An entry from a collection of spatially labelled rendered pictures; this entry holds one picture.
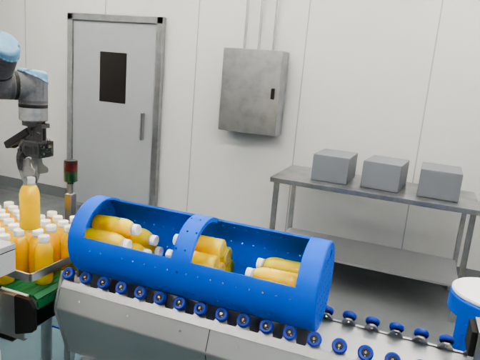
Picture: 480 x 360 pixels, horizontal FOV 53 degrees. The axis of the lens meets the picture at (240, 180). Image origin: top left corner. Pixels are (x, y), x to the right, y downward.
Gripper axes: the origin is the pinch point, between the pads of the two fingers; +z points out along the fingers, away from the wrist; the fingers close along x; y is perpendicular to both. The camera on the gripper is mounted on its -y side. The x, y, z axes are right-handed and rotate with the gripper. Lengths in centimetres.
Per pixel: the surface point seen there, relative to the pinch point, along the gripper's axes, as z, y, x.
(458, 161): 18, 156, 339
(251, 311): 30, 81, 6
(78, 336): 58, 16, 7
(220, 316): 34, 71, 6
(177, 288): 28, 56, 4
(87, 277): 33.5, 19.8, 6.1
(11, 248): 21.7, 1.0, -9.0
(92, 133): 41, -235, 336
